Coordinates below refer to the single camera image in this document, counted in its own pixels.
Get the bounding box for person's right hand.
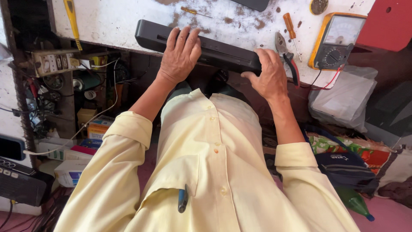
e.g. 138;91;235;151
241;48;288;101

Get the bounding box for person's left hand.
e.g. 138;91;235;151
157;26;203;85

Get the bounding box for long black electronic device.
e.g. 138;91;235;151
135;19;262;77

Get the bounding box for yellow analog multimeter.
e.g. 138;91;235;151
308;12;368;71

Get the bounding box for white plastic bag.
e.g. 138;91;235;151
308;66;378;133

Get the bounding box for flat black device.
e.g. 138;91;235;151
230;0;270;12

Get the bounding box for round brass rimmed disc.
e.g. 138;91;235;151
310;0;329;15

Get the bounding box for orange cardboard box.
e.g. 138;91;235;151
87;115;115;140

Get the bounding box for pale yellow shirt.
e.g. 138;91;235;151
53;88;361;232

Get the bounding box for yellow tester screwdriver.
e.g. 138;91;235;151
63;0;83;51

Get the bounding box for dark blue zip bag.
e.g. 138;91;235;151
315;152;379;190

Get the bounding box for black television set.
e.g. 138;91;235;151
365;80;412;140

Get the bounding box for white power strip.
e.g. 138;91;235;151
32;49;81;78

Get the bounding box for red box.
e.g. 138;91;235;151
355;0;412;52

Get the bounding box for blue and black pen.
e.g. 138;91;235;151
178;184;189;214

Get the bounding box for heap of booklets and boxes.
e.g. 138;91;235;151
36;137;103;162

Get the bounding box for green plastic bottle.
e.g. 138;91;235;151
336;186;376;222

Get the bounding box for white and blue carton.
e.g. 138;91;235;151
54;159;88;188

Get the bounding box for black screen device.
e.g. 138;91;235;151
0;135;26;161

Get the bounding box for black radio with buttons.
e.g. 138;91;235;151
0;156;55;207

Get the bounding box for red and black handled pliers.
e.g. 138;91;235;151
275;32;301;88

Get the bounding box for black probe wire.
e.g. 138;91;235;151
301;69;323;88

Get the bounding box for small amber handled screwdriver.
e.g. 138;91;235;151
180;6;213;19

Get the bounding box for orange handled screwdriver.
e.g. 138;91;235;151
283;13;303;62

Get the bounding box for red probe wire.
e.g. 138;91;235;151
311;67;341;91

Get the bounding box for white cable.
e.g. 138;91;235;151
23;58;120;156

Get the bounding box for tangle of cables and parts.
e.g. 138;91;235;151
11;76;76;137

